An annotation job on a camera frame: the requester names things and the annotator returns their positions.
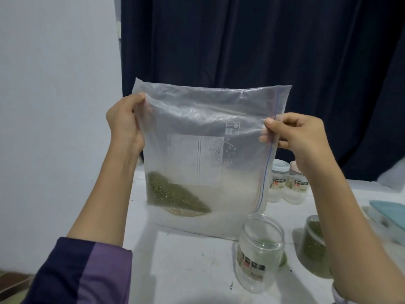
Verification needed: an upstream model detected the person's left hand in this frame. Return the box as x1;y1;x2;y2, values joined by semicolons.
105;93;148;156

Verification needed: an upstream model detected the person's right hand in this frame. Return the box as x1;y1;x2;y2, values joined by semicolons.
259;112;333;171

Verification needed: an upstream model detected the transparent jar blue lid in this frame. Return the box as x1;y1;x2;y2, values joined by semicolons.
267;159;291;204

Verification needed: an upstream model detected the transparent jar pink lid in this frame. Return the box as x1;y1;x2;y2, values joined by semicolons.
283;160;310;206

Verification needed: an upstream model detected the pile of green beans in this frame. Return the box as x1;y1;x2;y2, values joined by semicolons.
147;172;333;278

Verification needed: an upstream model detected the clear bag with green beans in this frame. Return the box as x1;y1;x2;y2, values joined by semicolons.
132;78;292;240

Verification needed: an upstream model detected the transparent jar green lid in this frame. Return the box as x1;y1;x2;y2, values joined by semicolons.
233;214;287;294

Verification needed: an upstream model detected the person's right forearm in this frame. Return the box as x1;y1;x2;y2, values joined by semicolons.
309;156;405;304

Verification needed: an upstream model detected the person's left forearm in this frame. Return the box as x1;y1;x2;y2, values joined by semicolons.
22;145;146;304

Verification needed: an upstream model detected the dark navy curtain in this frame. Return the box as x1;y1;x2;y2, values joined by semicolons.
120;0;405;182

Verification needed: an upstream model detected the teal lidded plastic container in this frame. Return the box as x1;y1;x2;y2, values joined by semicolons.
370;199;405;246

